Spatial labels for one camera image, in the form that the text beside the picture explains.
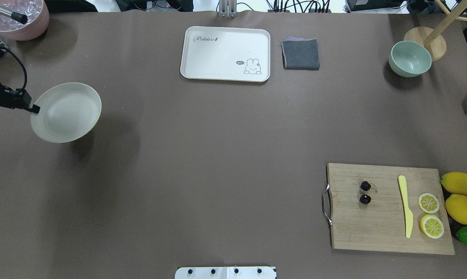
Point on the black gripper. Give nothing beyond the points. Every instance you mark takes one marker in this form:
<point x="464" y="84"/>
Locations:
<point x="5" y="97"/>

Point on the beige round plate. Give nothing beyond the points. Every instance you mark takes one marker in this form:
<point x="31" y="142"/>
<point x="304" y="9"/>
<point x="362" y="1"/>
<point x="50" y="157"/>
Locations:
<point x="67" y="112"/>

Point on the cream rabbit tray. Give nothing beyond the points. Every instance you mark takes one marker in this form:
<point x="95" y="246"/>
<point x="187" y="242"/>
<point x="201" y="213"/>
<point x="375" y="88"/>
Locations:
<point x="226" y="54"/>

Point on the dark red cherry lower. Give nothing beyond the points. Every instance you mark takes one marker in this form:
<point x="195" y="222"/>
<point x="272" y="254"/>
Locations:
<point x="367" y="187"/>

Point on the dark red cherry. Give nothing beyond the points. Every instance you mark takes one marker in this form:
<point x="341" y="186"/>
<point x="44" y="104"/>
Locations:
<point x="365" y="199"/>
<point x="367" y="187"/>

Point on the dark red cherry upper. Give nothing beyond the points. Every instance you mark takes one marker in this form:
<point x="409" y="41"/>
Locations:
<point x="365" y="199"/>

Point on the metal scoop with black tip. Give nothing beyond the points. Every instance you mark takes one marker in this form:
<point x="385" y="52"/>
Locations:
<point x="21" y="18"/>

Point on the pink bowl with ice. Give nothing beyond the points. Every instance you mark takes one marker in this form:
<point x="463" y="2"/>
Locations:
<point x="38" y="19"/>

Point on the grey folded cloth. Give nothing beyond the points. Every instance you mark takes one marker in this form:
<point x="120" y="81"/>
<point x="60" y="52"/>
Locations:
<point x="300" y="54"/>

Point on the bamboo cutting board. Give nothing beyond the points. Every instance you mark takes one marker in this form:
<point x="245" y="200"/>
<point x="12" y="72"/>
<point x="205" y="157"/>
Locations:
<point x="380" y="225"/>

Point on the mint green bowl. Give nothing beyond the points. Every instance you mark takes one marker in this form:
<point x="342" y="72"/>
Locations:
<point x="409" y="59"/>

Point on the yellow plastic knife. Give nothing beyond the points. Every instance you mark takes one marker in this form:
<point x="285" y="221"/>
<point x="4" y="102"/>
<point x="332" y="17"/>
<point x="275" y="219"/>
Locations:
<point x="409" y="216"/>

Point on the wooden mug tree stand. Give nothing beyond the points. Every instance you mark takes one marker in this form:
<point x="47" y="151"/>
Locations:
<point x="431" y="39"/>

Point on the lemon slice flat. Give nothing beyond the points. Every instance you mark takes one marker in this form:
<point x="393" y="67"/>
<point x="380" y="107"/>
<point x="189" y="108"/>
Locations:
<point x="428" y="203"/>

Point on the lemon half slice thick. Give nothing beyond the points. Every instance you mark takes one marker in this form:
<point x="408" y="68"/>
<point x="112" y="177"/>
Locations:
<point x="432" y="226"/>

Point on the yellow lemon far end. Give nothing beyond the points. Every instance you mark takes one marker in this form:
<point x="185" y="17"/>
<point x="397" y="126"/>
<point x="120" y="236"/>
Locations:
<point x="455" y="183"/>

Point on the yellow lemon near lime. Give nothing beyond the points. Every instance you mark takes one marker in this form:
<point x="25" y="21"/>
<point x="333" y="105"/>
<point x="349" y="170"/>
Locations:
<point x="456" y="207"/>

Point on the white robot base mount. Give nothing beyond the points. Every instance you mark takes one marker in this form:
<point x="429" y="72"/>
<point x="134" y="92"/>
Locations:
<point x="232" y="272"/>

